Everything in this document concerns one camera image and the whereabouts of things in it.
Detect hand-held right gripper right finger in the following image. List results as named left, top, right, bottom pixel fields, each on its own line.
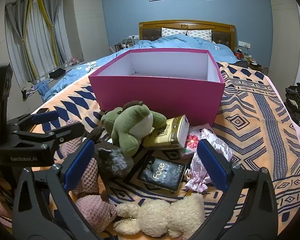
left=190, top=139, right=279, bottom=240

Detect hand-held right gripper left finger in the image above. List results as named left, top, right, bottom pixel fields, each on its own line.
left=12, top=139, right=100, bottom=240

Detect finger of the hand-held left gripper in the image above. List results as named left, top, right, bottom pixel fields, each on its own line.
left=6, top=110, right=60, bottom=133
left=14, top=122, right=86, bottom=153

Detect pink satin pouch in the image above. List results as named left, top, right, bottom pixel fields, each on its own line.
left=184, top=128, right=234, bottom=193

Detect floral tissue pack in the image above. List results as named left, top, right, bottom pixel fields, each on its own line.
left=181, top=124, right=213, bottom=159

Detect brown crochet toy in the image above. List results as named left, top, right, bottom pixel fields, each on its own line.
left=86, top=126, right=134, bottom=179

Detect pink crochet toy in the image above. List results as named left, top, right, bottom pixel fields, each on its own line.
left=59, top=119, right=118, bottom=233

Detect black foil packet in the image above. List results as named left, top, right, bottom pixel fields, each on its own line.
left=137, top=155, right=188, bottom=193

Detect gold carton box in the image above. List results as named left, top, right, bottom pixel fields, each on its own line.
left=142, top=115, right=190, bottom=150

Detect green frog plush toy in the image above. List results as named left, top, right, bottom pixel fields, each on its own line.
left=101, top=101, right=167, bottom=157

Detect cream plush bear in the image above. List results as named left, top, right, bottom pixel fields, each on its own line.
left=114, top=192, right=205, bottom=239

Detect pink storage box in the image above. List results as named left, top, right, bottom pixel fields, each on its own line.
left=88, top=49, right=225, bottom=127

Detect person's left forearm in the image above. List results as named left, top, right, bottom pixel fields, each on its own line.
left=0, top=187, right=13, bottom=228

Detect blue cloth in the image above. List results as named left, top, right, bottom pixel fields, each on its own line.
left=35, top=81, right=49, bottom=97

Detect black folded clothing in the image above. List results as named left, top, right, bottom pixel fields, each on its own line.
left=49, top=68, right=66, bottom=78

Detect orange patterned blanket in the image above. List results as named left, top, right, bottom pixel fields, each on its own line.
left=30, top=61, right=300, bottom=240

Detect grey and yellow curtains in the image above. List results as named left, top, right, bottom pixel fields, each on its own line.
left=4, top=0, right=73, bottom=80

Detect dark clothes pile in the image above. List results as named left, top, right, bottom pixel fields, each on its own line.
left=284, top=82, right=300, bottom=129

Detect dark grey garment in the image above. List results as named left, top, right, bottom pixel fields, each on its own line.
left=236, top=59, right=252, bottom=68

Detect wooden nightstand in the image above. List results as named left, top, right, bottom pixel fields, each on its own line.
left=247, top=60, right=268, bottom=75

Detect blue floral duvet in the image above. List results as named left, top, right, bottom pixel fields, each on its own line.
left=44, top=35, right=238, bottom=103

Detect white patterned pillow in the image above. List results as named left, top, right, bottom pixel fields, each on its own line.
left=161, top=27, right=188, bottom=38
left=187, top=29, right=213, bottom=42

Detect wooden bed headboard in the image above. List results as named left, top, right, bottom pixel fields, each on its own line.
left=139, top=20, right=237, bottom=53

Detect beige wardrobe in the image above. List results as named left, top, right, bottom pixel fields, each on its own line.
left=266, top=0, right=300, bottom=80

